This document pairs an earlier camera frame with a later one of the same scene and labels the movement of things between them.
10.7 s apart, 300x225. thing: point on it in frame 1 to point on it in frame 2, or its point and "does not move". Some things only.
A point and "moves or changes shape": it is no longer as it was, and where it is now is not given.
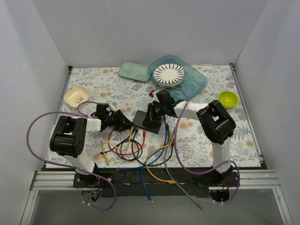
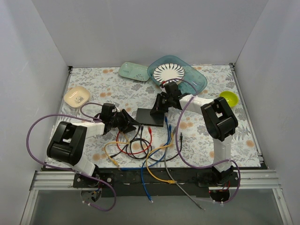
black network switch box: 141,119 moves or changes shape
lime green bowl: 228,99 does not move
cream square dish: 75,95 does not move
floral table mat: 108,120 does not move
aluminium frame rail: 41,180 does not move
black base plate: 155,182 does not move
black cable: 136,158 to 146,155
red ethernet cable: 144,134 to 150,133
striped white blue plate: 168,74 does not move
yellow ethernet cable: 169,181 does not move
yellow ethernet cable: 105,156 moves or changes shape
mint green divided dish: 136,71 does not move
